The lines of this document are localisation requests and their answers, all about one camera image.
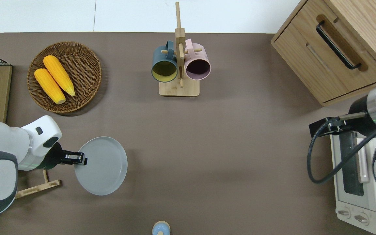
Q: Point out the wooden mug tree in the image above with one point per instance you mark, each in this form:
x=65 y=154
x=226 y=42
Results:
x=179 y=89

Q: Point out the dark blue mug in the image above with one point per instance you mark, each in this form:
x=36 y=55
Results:
x=163 y=67

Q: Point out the brown table mat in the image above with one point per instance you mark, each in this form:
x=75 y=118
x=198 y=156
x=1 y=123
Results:
x=207 y=147

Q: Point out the yellow corn cob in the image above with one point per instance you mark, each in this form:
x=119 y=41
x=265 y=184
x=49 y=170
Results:
x=49 y=86
x=59 y=75

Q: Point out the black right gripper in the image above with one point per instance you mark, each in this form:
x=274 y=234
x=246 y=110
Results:
x=359 y=109

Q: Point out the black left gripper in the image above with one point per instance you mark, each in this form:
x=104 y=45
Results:
x=54 y=158

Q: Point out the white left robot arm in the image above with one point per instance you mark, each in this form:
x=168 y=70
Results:
x=2 y=143

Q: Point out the small blue wooden knob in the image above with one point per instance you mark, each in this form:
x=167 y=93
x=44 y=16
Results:
x=161 y=228

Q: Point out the wooden plate rack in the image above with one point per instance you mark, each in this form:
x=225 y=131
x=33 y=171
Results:
x=38 y=187

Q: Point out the white toaster oven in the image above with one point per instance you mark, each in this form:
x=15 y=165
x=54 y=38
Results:
x=354 y=202

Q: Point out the brown wicker basket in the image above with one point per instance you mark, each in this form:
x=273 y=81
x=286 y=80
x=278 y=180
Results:
x=83 y=71

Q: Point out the pink mug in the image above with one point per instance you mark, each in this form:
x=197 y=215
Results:
x=198 y=65

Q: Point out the gray plate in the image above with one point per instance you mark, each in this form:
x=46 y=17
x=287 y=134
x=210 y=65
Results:
x=104 y=166

